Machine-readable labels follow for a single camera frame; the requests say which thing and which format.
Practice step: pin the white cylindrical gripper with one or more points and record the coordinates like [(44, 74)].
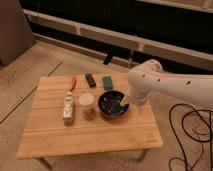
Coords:
[(135, 97)]

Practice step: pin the dark ceramic bowl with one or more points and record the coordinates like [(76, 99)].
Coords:
[(109, 104)]

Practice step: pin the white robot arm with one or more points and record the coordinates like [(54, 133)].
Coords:
[(149, 76)]

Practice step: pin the green sponge block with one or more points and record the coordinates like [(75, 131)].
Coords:
[(107, 83)]

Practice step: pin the white paper cup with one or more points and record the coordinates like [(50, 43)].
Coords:
[(86, 100)]

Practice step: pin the black rectangular block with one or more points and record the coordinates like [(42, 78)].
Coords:
[(90, 80)]

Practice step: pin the wooden table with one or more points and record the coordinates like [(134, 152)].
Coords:
[(46, 135)]

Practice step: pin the clear plastic bottle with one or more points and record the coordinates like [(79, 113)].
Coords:
[(68, 110)]

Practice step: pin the grey cabinet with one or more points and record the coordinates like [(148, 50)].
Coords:
[(16, 36)]

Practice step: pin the black bracket on floor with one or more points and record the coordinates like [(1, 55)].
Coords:
[(108, 58)]

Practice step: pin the white shelf rail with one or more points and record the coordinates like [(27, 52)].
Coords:
[(155, 48)]

